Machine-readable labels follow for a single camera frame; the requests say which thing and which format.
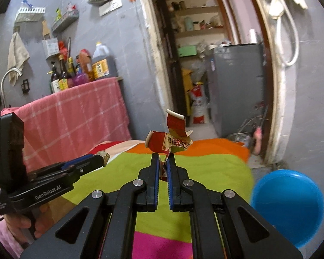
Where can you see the wooden shelf unit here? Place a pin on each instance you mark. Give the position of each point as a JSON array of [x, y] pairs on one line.
[[196, 21]]

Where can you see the red torn paper carton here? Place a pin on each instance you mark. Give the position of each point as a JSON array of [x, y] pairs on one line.
[[177, 139]]

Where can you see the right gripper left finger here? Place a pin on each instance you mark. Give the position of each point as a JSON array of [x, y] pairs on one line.
[[102, 225]]

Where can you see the hanging beige towel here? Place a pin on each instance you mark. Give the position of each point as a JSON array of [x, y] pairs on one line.
[[17, 56]]

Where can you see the green plastic box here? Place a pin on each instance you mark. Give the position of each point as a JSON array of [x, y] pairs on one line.
[[187, 51]]

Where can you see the multicolour striped table cloth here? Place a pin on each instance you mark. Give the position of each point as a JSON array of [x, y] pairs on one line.
[[218, 164]]

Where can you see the grey refrigerator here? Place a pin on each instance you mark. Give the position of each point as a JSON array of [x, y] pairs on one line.
[[236, 80]]

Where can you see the wall wire shelf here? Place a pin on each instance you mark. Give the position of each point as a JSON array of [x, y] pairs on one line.
[[66, 20]]

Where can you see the dark sauce bottle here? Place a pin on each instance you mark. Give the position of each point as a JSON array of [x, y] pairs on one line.
[[55, 75]]

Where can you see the purple round bottle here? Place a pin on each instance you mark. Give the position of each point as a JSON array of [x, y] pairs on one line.
[[80, 78]]

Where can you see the person's left hand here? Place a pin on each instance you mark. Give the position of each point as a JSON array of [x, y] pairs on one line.
[[16, 223]]

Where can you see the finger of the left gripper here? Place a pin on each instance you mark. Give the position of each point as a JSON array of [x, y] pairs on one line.
[[88, 163]]

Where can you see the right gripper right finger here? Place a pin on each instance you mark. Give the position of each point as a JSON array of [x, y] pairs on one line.
[[223, 224]]

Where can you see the red white sack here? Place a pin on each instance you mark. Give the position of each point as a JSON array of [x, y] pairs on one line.
[[199, 107]]

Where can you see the large oil jug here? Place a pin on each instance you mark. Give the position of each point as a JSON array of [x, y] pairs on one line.
[[103, 64]]

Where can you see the pink checked cloth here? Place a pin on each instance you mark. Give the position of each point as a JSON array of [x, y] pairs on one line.
[[70, 123]]

